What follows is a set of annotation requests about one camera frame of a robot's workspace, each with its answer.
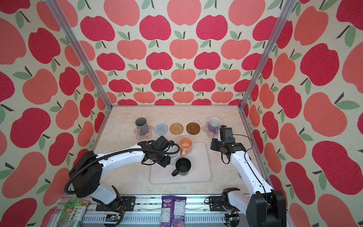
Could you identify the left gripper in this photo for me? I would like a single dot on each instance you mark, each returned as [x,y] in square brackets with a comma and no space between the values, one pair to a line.
[165,163]

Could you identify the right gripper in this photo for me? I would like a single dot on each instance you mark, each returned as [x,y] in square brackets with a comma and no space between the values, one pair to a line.
[214,144]

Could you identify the pink flower silicone coaster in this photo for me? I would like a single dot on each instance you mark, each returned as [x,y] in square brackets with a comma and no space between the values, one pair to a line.
[146,136]

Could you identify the round grey felt coaster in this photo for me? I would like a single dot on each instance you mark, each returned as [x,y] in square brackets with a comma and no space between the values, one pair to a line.
[161,129]

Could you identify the white lilac handled mug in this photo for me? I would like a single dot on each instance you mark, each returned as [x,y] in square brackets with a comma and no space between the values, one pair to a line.
[214,125]

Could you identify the grey mug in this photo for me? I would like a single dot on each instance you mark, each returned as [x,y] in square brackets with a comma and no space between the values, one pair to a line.
[142,126]

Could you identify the round woven rattan coaster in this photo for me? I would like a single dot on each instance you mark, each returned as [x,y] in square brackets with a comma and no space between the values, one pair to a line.
[176,128]

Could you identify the peach orange mug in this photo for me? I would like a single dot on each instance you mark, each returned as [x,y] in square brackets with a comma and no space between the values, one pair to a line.
[186,144]

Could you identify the black mug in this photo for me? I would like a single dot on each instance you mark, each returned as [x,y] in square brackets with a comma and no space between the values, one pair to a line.
[182,167]

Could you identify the round brown wooden coaster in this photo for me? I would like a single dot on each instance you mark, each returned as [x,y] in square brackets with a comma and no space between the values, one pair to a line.
[193,128]

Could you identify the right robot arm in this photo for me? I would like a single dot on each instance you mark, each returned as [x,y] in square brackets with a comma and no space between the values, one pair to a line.
[252,181]

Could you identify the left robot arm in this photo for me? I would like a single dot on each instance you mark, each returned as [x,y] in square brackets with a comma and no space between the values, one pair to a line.
[85,176]

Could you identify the purple snack bag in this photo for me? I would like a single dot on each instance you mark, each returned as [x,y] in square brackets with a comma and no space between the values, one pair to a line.
[173,211]

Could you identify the green snack bag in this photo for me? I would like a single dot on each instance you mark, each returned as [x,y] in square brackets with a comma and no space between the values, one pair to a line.
[72,213]

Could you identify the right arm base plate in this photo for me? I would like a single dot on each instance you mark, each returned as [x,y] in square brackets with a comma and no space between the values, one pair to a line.
[215,203]

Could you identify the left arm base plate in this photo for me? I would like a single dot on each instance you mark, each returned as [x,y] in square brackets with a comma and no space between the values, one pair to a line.
[119,204]

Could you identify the aluminium front rail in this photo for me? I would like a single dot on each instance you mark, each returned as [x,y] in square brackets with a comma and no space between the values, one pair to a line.
[196,210]

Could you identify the aluminium corner frame post left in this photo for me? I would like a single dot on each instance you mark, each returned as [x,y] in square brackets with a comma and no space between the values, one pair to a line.
[60,17]

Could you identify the aluminium corner frame post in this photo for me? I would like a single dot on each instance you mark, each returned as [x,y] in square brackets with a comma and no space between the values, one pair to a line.
[60,17]
[271,43]

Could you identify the aluminium corner frame post right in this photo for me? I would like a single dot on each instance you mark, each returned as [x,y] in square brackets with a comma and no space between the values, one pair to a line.
[271,43]

